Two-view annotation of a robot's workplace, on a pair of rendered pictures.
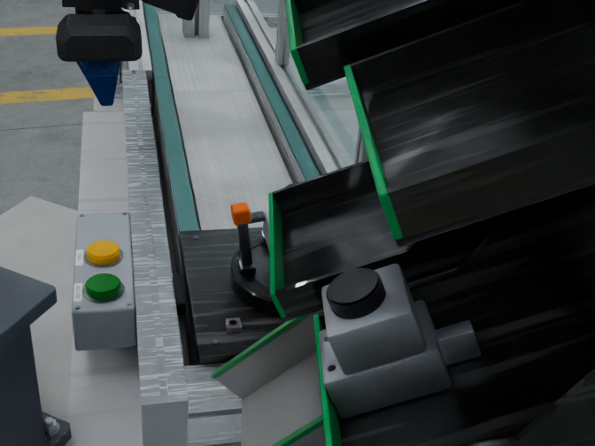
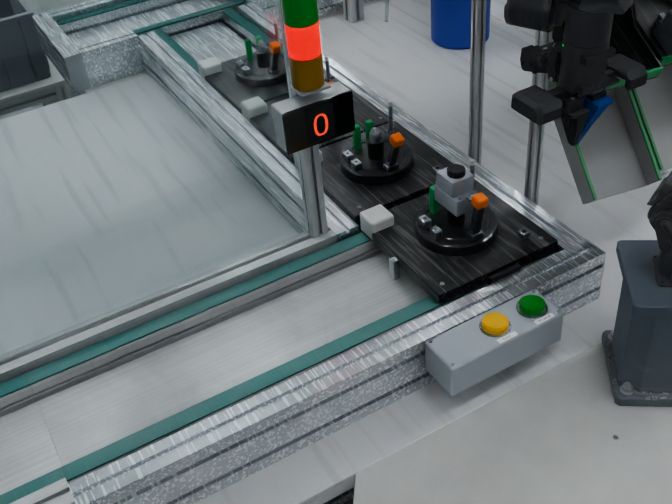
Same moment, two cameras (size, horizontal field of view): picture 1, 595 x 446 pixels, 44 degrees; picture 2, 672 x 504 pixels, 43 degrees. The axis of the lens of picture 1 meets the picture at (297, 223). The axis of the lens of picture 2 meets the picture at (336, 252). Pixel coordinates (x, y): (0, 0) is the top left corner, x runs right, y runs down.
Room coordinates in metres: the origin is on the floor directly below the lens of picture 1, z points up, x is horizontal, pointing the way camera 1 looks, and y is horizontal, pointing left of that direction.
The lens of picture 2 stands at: (1.13, 1.08, 1.85)
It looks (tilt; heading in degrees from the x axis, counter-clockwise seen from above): 39 degrees down; 259
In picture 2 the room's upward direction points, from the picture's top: 6 degrees counter-clockwise
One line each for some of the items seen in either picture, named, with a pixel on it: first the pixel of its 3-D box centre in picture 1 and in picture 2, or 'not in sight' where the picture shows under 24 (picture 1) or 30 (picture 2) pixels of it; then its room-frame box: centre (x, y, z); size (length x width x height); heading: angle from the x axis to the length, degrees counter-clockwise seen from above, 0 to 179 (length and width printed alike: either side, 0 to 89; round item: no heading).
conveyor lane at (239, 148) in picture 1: (261, 196); (298, 316); (1.01, 0.06, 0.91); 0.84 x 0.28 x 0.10; 16
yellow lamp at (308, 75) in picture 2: not in sight; (306, 69); (0.93, -0.06, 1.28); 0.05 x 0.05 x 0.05
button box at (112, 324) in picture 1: (104, 275); (494, 340); (0.74, 0.23, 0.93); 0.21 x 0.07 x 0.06; 16
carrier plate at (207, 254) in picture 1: (288, 286); (455, 234); (0.71, 0.00, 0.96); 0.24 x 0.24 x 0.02; 16
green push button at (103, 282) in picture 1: (103, 289); (531, 307); (0.67, 0.22, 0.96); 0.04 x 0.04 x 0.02
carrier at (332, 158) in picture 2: not in sight; (375, 145); (0.78, -0.24, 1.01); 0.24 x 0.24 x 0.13; 16
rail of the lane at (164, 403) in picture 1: (148, 206); (367, 374); (0.94, 0.22, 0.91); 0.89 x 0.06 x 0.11; 16
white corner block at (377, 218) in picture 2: not in sight; (376, 222); (0.83, -0.06, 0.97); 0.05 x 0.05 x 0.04; 16
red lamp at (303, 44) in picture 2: not in sight; (303, 37); (0.93, -0.06, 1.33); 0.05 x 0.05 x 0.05
